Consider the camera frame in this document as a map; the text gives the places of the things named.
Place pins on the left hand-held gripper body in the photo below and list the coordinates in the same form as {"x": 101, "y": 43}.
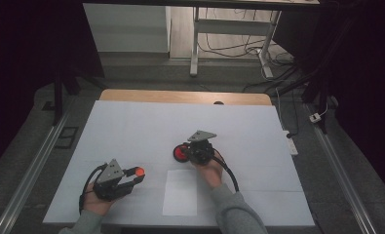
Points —
{"x": 108, "y": 188}

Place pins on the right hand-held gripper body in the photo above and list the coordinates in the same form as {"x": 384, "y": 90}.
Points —
{"x": 201, "y": 152}

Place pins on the red ink pad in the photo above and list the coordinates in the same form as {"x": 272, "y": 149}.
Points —
{"x": 179, "y": 152}

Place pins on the orange stamp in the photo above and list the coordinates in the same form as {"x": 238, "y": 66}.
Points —
{"x": 141, "y": 171}

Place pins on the white paper sheet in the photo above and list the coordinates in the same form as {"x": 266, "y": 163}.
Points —
{"x": 180, "y": 195}

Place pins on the person's left hand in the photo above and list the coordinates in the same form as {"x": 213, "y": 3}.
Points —
{"x": 94, "y": 203}

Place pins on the person's right hand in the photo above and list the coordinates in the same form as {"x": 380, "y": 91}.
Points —
{"x": 212, "y": 174}

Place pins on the white table cover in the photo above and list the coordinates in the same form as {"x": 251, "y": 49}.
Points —
{"x": 147, "y": 130}

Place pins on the black table grommet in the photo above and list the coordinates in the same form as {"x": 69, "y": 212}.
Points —
{"x": 218, "y": 102}

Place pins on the white power strip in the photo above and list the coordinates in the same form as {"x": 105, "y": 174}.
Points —
{"x": 290, "y": 143}

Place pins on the black stand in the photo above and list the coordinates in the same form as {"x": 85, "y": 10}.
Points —
{"x": 316, "y": 87}
{"x": 58, "y": 97}

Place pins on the white plug adapter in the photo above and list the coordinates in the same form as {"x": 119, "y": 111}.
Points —
{"x": 315, "y": 117}

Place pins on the white cabinet panel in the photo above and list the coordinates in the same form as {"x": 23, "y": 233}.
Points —
{"x": 128, "y": 27}

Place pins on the black floor frame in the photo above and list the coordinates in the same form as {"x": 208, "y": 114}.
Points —
{"x": 66, "y": 137}

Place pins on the metal floor rail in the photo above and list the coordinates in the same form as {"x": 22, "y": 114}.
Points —
{"x": 30, "y": 175}
{"x": 339, "y": 175}

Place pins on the white desk frame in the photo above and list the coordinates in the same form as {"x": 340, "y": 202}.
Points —
{"x": 232, "y": 26}

